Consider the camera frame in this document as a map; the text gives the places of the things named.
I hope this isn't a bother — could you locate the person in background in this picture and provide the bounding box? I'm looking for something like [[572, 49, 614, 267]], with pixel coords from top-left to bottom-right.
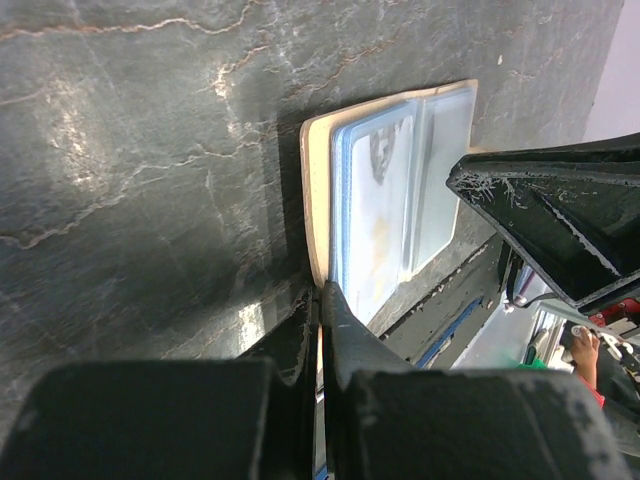
[[570, 326, 639, 461]]

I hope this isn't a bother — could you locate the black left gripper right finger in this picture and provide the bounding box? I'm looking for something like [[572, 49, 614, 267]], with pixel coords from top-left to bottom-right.
[[321, 282, 630, 479]]

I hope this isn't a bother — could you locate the beige leather card holder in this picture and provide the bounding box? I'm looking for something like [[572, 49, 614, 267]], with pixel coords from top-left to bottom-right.
[[300, 79, 478, 325]]

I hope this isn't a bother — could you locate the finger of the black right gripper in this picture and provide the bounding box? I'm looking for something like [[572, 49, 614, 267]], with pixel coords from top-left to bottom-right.
[[447, 159, 639, 309], [459, 133, 639, 173]]

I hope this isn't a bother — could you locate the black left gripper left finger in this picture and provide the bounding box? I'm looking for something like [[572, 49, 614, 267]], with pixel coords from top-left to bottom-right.
[[1, 290, 318, 479]]

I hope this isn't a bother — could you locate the silver white VIP card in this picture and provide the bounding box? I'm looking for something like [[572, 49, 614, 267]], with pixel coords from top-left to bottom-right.
[[344, 105, 415, 324]]

